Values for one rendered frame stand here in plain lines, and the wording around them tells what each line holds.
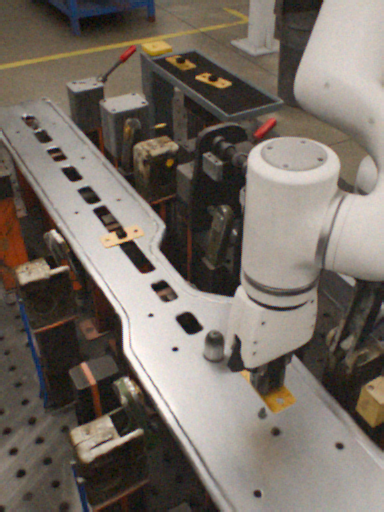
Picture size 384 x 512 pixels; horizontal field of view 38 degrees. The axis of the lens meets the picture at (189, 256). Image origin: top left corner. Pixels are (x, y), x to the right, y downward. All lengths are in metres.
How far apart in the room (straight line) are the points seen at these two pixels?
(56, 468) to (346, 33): 0.88
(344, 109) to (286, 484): 0.45
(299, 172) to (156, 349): 0.46
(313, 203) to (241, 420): 0.38
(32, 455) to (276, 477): 0.55
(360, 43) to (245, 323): 0.31
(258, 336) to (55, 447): 0.63
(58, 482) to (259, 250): 0.71
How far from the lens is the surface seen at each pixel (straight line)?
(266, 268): 0.56
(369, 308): 0.76
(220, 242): 1.01
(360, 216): 0.53
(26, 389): 1.26
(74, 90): 1.57
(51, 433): 1.18
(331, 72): 0.59
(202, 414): 0.81
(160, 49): 1.52
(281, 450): 0.79
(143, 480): 0.84
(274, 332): 0.64
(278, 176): 0.50
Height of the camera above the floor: 1.66
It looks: 40 degrees down
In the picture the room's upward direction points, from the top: straight up
